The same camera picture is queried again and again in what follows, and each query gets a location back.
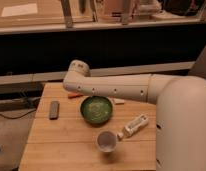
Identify white ceramic cup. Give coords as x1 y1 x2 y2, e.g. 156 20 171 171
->
96 131 117 153

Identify cream sponge block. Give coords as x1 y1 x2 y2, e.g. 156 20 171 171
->
113 98 125 105

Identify green ceramic bowl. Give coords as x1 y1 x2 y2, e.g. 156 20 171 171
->
80 96 113 124

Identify white plastic bottle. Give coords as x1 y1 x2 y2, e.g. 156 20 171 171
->
117 114 149 140

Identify black floor cable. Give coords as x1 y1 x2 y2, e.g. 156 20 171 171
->
0 96 40 121

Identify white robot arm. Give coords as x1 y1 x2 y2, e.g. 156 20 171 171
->
63 60 206 171

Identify grey remote control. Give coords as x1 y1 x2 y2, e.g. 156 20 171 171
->
49 101 59 120

